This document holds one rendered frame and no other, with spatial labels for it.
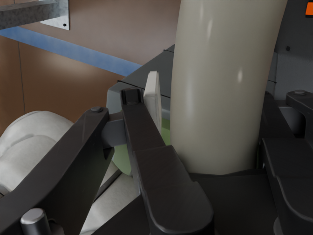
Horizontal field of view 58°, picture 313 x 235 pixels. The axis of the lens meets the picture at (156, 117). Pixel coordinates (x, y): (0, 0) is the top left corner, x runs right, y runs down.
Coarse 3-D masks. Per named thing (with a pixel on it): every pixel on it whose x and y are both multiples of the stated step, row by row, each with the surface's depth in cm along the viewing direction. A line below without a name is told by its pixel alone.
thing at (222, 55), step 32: (192, 0) 8; (224, 0) 7; (256, 0) 7; (192, 32) 8; (224, 32) 7; (256, 32) 7; (192, 64) 8; (224, 64) 8; (256, 64) 8; (192, 96) 8; (224, 96) 8; (256, 96) 8; (192, 128) 8; (224, 128) 8; (256, 128) 9; (192, 160) 9; (224, 160) 9; (256, 160) 9
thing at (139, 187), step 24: (120, 96) 15; (144, 120) 12; (144, 144) 10; (144, 168) 7; (168, 168) 7; (144, 192) 6; (168, 192) 6; (192, 192) 6; (168, 216) 5; (192, 216) 5
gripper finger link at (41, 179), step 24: (96, 120) 13; (72, 144) 11; (96, 144) 12; (48, 168) 9; (72, 168) 9; (96, 168) 12; (24, 192) 8; (48, 192) 8; (72, 192) 9; (96, 192) 12; (0, 216) 7; (48, 216) 8; (72, 216) 9
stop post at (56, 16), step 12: (48, 0) 155; (60, 0) 154; (0, 12) 124; (12, 12) 129; (24, 12) 135; (36, 12) 142; (48, 12) 150; (60, 12) 158; (0, 24) 125; (12, 24) 131; (24, 24) 138; (48, 24) 164; (60, 24) 161
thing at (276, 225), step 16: (192, 176) 8; (208, 176) 8; (224, 176) 8; (240, 176) 8; (256, 176) 8; (208, 192) 7; (224, 192) 7; (240, 192) 7; (256, 192) 7; (128, 208) 7; (144, 208) 7; (224, 208) 7; (240, 208) 7; (256, 208) 6; (272, 208) 6; (112, 224) 6; (128, 224) 6; (144, 224) 6; (224, 224) 6; (240, 224) 6; (256, 224) 6; (272, 224) 6
